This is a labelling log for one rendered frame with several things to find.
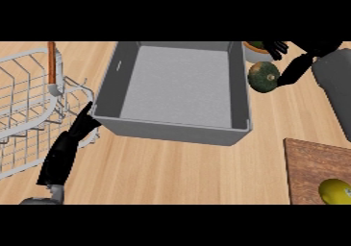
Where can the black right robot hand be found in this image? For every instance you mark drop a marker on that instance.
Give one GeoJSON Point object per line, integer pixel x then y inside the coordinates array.
{"type": "Point", "coordinates": [298, 68]}

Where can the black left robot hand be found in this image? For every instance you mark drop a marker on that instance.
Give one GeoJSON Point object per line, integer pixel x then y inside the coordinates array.
{"type": "Point", "coordinates": [64, 150]}

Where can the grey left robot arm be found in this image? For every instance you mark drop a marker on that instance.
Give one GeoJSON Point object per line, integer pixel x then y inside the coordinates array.
{"type": "Point", "coordinates": [48, 196]}

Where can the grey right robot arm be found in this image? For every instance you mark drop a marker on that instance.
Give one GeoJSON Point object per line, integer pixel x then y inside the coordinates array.
{"type": "Point", "coordinates": [341, 93]}

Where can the green round squash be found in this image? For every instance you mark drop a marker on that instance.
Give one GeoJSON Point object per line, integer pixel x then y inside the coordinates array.
{"type": "Point", "coordinates": [262, 77]}

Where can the grey open box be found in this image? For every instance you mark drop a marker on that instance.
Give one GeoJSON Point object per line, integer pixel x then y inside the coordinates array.
{"type": "Point", "coordinates": [178, 86]}

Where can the brown wooden cutting board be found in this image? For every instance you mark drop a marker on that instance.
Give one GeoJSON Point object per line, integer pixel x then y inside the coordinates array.
{"type": "Point", "coordinates": [313, 163]}

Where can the white pot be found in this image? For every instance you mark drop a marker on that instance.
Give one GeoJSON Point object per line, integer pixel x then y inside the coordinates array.
{"type": "Point", "coordinates": [253, 55]}

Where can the yellow fruit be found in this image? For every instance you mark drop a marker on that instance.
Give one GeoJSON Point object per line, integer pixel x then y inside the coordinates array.
{"type": "Point", "coordinates": [336, 191]}

